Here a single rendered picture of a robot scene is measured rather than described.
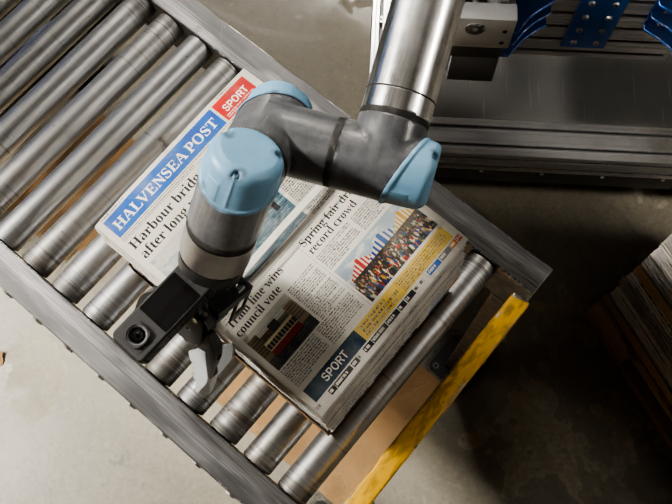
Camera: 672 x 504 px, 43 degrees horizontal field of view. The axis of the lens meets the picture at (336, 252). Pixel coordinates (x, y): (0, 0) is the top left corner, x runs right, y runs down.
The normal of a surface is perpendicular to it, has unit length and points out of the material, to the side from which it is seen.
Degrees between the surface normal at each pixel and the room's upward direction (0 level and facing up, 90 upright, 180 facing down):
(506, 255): 0
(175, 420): 0
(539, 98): 0
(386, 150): 10
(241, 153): 30
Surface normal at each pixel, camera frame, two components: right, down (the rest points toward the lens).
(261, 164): 0.31, -0.63
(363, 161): -0.14, 0.14
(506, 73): -0.01, -0.30
